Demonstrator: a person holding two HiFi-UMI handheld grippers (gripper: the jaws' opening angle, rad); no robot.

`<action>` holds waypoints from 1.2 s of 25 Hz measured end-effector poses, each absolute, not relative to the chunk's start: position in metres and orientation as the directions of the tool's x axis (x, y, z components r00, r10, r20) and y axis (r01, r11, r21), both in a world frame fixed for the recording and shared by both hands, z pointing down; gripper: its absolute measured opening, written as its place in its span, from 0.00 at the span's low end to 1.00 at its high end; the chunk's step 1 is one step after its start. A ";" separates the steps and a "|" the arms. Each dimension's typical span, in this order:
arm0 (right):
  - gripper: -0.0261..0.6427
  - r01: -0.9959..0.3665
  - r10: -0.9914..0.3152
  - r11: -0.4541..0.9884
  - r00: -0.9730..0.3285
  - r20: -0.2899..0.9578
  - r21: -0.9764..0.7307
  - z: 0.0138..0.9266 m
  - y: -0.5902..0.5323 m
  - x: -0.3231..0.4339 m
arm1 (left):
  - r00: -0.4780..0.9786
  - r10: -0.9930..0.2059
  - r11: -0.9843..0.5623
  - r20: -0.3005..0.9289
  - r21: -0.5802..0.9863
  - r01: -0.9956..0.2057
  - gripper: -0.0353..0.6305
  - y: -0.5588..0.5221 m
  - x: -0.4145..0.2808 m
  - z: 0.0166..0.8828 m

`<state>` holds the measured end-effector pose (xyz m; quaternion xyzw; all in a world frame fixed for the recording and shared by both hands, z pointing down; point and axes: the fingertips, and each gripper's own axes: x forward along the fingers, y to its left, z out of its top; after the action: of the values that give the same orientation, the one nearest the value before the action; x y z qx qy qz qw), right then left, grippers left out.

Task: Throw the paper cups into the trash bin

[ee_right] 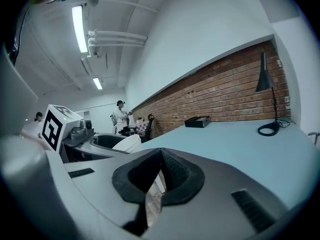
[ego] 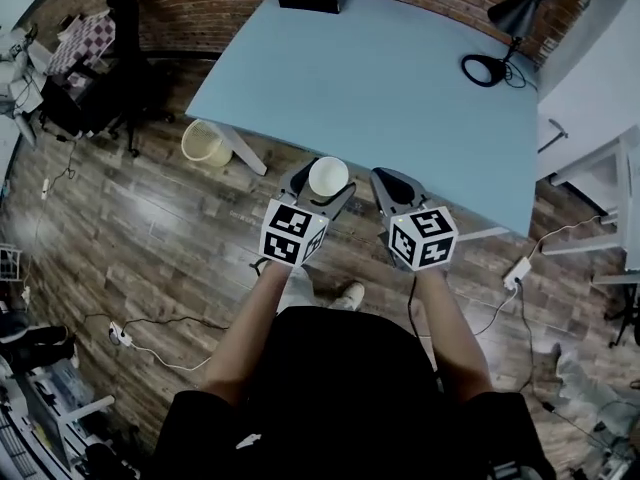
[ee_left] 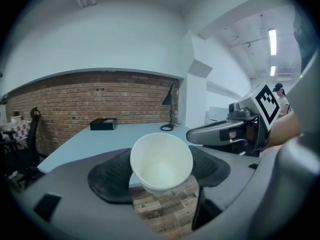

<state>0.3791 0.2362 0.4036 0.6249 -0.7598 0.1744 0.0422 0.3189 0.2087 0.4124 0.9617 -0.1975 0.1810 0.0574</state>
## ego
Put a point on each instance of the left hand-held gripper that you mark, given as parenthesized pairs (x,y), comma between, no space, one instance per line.
(290,238)

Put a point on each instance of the white desk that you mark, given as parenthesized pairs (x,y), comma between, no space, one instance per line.
(595,163)

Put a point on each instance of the white power strip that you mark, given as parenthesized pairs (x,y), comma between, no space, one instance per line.
(122,338)
(45,188)
(517,272)

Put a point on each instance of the white metal shelf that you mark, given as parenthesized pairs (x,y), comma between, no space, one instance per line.
(95,404)

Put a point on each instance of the person's right forearm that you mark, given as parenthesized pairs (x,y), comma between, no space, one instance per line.
(450,338)

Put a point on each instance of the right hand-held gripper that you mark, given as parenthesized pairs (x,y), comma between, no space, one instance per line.
(425,240)

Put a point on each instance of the person's left forearm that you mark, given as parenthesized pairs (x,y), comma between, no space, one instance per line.
(245,338)

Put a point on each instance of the grey T-shaped tool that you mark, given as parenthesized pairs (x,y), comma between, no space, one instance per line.
(557,129)

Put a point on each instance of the person's black shirt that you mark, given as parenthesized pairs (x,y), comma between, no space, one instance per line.
(350,393)

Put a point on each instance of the person's left leg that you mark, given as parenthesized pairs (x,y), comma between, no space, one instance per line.
(300,293)

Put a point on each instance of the clear plastic storage box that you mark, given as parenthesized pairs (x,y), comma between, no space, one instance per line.
(70,388)

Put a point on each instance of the black office chair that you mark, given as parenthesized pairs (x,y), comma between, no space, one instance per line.
(125,68)

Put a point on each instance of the checkered cloth table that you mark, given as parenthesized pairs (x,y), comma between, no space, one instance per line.
(82,43)

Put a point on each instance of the light blue table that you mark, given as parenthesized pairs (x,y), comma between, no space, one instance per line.
(375,93)

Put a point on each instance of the cream wastebasket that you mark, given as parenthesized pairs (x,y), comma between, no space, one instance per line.
(220,155)

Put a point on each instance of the black desk lamp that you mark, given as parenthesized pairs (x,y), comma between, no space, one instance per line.
(520,13)

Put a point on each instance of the person's right white shoe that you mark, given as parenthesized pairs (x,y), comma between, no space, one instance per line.
(350,295)

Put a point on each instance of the white paper cup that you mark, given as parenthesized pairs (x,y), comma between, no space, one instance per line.
(327,175)

